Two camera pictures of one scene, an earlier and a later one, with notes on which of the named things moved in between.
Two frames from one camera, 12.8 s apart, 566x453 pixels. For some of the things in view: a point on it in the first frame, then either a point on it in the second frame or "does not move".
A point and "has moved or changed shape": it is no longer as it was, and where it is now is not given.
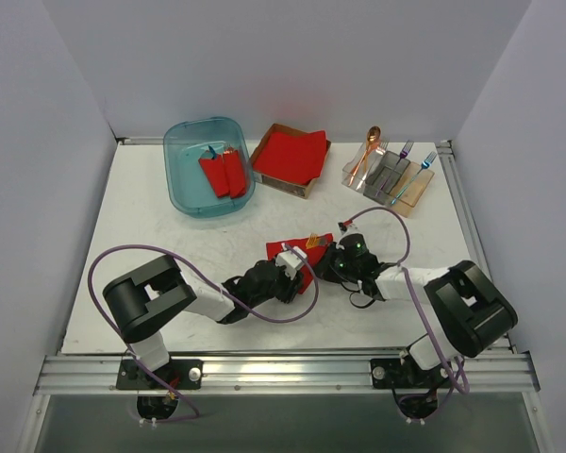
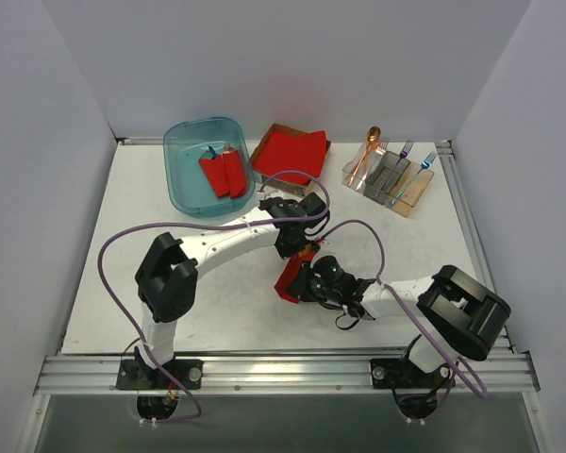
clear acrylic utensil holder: x=387 y=177 does not move
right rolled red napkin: x=235 y=174 does not move
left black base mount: x=179 y=374 does not move
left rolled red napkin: x=216 y=171 does not move
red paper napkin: x=312 y=256 has moved or changed shape
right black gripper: x=328 y=260 -> x=301 y=281
